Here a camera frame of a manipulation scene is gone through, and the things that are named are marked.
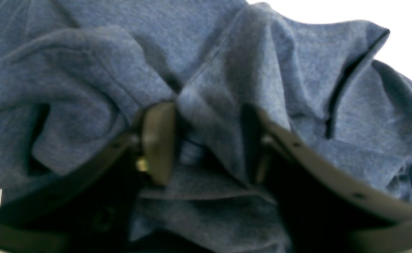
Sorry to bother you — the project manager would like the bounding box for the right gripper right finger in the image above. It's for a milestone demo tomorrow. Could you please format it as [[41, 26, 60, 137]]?
[[241, 104, 412, 253]]

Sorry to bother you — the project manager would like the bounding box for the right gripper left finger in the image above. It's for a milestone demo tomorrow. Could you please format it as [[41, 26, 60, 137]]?
[[0, 102, 177, 253]]

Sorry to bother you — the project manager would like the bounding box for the dark blue t-shirt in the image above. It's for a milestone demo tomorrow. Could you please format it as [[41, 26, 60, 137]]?
[[0, 0, 412, 253]]

